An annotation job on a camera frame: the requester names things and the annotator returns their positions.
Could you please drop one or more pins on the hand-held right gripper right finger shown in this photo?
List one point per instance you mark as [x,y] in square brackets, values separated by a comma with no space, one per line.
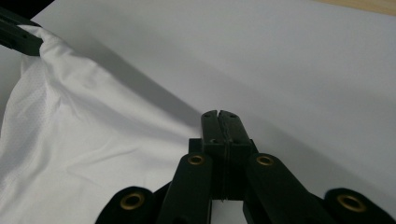
[235,133]

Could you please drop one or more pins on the white shorts with black waistband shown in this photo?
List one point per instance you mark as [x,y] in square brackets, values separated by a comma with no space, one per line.
[77,130]

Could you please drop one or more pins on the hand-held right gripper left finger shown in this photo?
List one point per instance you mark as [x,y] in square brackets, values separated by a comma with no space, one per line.
[214,130]

